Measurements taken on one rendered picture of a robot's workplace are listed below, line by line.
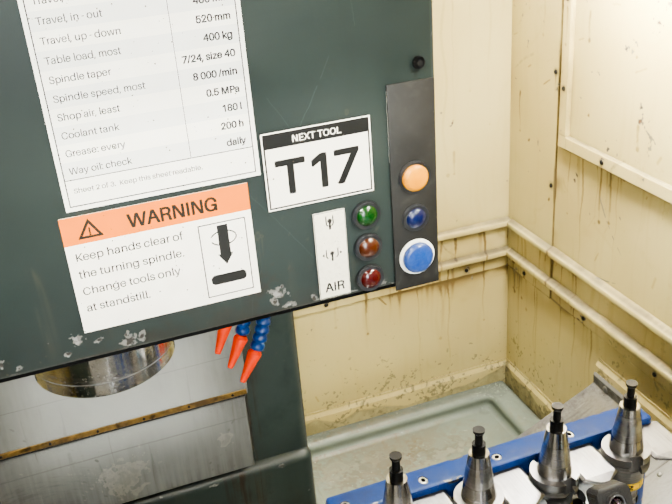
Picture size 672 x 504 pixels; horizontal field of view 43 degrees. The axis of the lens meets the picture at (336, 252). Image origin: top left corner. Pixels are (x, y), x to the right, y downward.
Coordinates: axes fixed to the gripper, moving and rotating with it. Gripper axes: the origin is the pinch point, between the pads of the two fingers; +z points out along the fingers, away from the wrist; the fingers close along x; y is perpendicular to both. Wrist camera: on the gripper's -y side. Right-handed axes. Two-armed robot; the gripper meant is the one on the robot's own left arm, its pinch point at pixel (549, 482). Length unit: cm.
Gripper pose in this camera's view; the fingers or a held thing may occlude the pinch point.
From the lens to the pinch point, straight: 121.0
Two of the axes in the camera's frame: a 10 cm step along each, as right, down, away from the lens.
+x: 9.4, -2.1, 2.8
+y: 0.6, 8.8, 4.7
